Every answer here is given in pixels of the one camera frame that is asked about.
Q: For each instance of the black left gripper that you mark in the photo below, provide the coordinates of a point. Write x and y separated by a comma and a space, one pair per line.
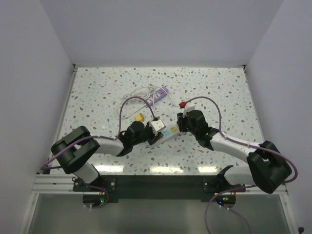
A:
153, 137

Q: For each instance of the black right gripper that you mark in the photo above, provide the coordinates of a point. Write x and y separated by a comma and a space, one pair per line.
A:
181, 120

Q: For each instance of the white multicolour power strip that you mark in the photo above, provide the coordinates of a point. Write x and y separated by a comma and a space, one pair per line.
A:
168, 133

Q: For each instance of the yellow plug adapter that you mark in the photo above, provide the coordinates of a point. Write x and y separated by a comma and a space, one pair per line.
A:
139, 117

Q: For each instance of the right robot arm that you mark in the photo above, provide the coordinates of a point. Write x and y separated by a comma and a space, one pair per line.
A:
266, 169

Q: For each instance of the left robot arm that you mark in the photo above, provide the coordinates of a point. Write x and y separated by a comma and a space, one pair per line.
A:
74, 150

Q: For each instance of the purple power strip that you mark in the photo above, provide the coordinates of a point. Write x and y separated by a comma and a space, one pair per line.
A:
157, 95

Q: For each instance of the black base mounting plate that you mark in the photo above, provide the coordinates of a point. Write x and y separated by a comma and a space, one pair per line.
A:
164, 187

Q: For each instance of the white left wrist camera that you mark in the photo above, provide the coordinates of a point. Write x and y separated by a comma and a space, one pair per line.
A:
157, 126

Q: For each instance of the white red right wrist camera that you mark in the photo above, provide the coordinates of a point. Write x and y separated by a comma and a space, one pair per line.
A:
187, 107

